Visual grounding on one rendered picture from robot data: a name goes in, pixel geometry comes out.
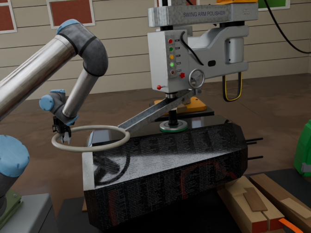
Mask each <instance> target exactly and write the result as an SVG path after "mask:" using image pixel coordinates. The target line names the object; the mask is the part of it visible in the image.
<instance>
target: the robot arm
mask: <svg viewBox="0 0 311 233"><path fill-rule="evenodd" d="M76 55H79V56H80V57H81V58H83V64H82V65H83V70H82V72H81V74H80V76H79V78H78V80H77V82H76V84H75V86H74V88H73V90H72V92H71V94H70V96H69V98H68V99H67V101H66V93H65V90H64V89H53V90H51V91H50V94H47V95H44V96H42V97H41V98H40V100H39V105H40V107H41V108H42V109H43V110H45V111H50V112H51V113H52V114H53V115H55V116H53V122H54V124H53V125H52V128H53V127H55V130H53V132H57V133H60V134H61V133H65V137H64V136H61V137H59V138H58V140H61V141H62V143H64V141H68V145H69V144H70V140H71V129H70V125H74V124H75V120H76V119H77V118H78V117H79V116H78V115H77V113H78V111H79V109H80V108H81V106H82V104H83V103H84V101H85V100H86V98H87V96H88V95H89V93H90V91H91V89H92V88H93V86H94V84H95V83H96V81H97V80H98V78H99V77H101V76H103V75H104V74H105V73H106V71H107V69H108V55H107V52H106V49H105V47H104V45H103V43H102V42H101V41H100V40H99V39H98V38H97V37H96V36H95V35H94V34H93V33H91V32H90V31H89V30H88V29H87V28H86V27H85V26H84V25H83V24H82V23H80V22H78V21H77V20H75V19H69V20H67V21H65V22H64V23H62V24H61V25H60V27H58V29H57V30H56V36H55V38H53V39H52V40H51V41H50V42H48V43H47V44H46V45H45V46H43V47H42V48H41V49H40V50H39V51H38V52H36V53H35V54H34V55H32V56H31V57H30V58H29V59H27V60H26V61H25V62H24V63H22V64H21V65H20V66H19V67H17V68H16V69H15V70H13V71H12V72H11V73H10V74H8V75H7V76H6V77H5V78H4V79H3V80H1V81H0V122H1V121H2V120H3V119H4V118H5V117H6V116H7V115H9V114H10V113H11V112H12V111H13V110H14V109H15V108H16V107H18V106H19V105H20V104H21V103H22V102H23V101H24V100H26V99H27V98H28V97H29V96H30V95H31V94H32V93H34V92H35V91H36V90H37V89H38V88H39V87H40V86H41V85H42V84H43V83H44V82H46V81H47V80H48V79H49V78H50V77H51V76H52V75H54V74H55V73H56V72H57V71H58V70H59V69H60V68H62V67H63V66H64V65H65V64H66V63H67V62H68V61H69V60H71V59H72V58H73V57H75V56H76ZM29 159H30V156H29V152H28V150H27V148H26V147H25V146H24V145H22V142H20V141H19V140H17V139H16V138H14V137H11V136H8V135H6V136H4V135H0V209H1V207H2V205H3V203H4V198H5V194H6V193H7V192H8V190H9V189H10V188H11V187H12V185H13V184H14V183H15V181H16V180H17V179H18V178H19V176H20V175H21V174H22V173H23V172H24V170H25V168H26V167H27V165H28V163H29Z"/></svg>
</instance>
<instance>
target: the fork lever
mask: <svg viewBox="0 0 311 233"><path fill-rule="evenodd" d="M201 92H202V91H201V90H200V89H199V90H198V93H201ZM175 95H176V96H177V97H178V98H177V99H176V100H174V101H172V102H171V103H169V104H167V103H166V99H163V100H162V101H160V102H158V103H157V104H155V105H153V106H151V107H149V108H148V109H146V110H144V111H143V112H141V113H139V114H137V115H136V116H134V117H132V118H131V119H129V120H127V121H125V122H124V123H122V124H120V125H118V128H124V129H125V132H127V131H128V132H129V133H130V134H132V133H134V132H136V131H137V130H139V129H140V128H142V127H144V126H145V125H147V124H149V123H150V122H152V121H154V120H155V119H157V118H159V117H160V116H162V115H164V114H165V113H167V112H169V111H170V110H172V109H173V108H175V107H177V106H178V105H180V104H181V103H183V102H185V101H187V100H188V99H190V98H191V97H193V96H195V95H196V91H195V89H192V88H191V87H190V88H189V89H186V90H182V91H178V92H177V93H176V94H175Z"/></svg>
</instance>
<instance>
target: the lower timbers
mask: <svg viewBox="0 0 311 233"><path fill-rule="evenodd" d="M249 181H250V182H251V183H252V184H253V185H254V186H255V187H256V188H257V189H258V190H259V191H260V192H261V193H262V194H263V195H264V196H265V197H266V198H267V199H268V200H269V201H270V202H271V203H272V204H273V205H274V206H275V207H276V208H277V209H278V210H279V211H280V212H281V213H282V214H283V215H284V216H285V217H286V218H288V219H289V220H290V221H291V222H292V223H293V224H294V225H296V226H297V227H298V228H299V229H300V230H301V231H302V232H304V233H311V218H310V219H307V220H305V219H303V218H302V217H300V216H299V215H297V214H296V213H294V212H293V211H291V210H290V209H289V208H287V207H286V206H284V205H283V204H282V203H280V201H281V200H284V199H287V198H291V199H292V200H294V201H295V202H297V203H298V204H300V205H301V206H303V207H305V208H306V209H308V210H309V211H311V209H310V208H309V207H308V206H306V205H305V204H304V203H302V202H301V201H300V200H299V199H297V198H296V197H295V196H293V195H292V194H291V193H289V192H288V191H287V190H285V189H284V188H282V187H281V186H280V185H278V184H277V183H276V182H274V181H273V180H272V179H271V178H269V177H268V176H267V175H265V174H264V173H262V174H257V175H253V176H249ZM217 193H218V194H219V196H220V197H221V199H222V201H223V202H224V204H225V206H226V207H227V209H228V211H229V212H230V214H231V216H232V217H233V219H234V220H235V222H236V224H237V225H238V227H239V228H240V230H241V232H242V233H250V231H249V230H248V228H247V227H246V226H245V224H244V222H243V221H242V219H241V218H240V217H239V215H238V214H237V212H236V211H235V210H234V208H233V207H232V205H231V204H230V202H229V201H228V199H227V198H226V196H225V195H224V193H223V192H222V190H219V191H217ZM262 233H286V232H285V231H284V230H283V229H277V230H272V231H269V230H268V229H267V231H266V232H262Z"/></svg>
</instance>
